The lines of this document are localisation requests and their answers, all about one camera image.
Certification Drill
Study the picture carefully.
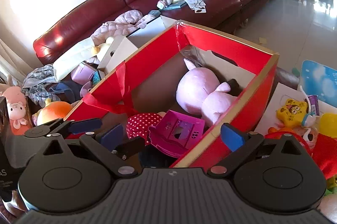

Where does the pink toy house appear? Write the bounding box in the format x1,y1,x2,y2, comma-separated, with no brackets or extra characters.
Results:
148,110,205,158

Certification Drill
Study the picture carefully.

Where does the pink pig-suit bear plush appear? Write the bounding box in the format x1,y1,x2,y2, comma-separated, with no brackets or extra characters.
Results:
176,58,242,127

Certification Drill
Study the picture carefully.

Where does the white cardboard box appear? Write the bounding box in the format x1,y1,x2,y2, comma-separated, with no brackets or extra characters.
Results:
52,15,176,85

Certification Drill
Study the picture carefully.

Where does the red cardboard box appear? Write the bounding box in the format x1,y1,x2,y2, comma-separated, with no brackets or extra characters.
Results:
67,21,279,169

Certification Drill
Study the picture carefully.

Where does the blue play mat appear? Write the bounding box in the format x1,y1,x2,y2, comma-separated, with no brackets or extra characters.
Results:
300,60,337,107

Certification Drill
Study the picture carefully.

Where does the yellow SpongeBob plush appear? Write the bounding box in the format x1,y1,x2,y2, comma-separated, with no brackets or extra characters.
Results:
276,98,308,129

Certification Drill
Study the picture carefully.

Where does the orange potato head toy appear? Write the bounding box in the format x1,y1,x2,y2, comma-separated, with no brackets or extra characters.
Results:
267,127,279,134

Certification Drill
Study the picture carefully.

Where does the pink pig plush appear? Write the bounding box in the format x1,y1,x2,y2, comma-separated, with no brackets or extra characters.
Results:
2,86,31,135

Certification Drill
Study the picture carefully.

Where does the orange round plush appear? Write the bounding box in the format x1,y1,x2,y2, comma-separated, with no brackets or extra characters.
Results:
32,98,72,126

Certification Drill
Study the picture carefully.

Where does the red bow ribbon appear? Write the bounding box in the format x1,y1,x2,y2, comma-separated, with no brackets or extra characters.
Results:
265,127,336,179

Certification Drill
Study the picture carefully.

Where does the Minnie plush polka-dot dress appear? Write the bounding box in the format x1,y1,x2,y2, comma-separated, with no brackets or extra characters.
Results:
126,112,166,146

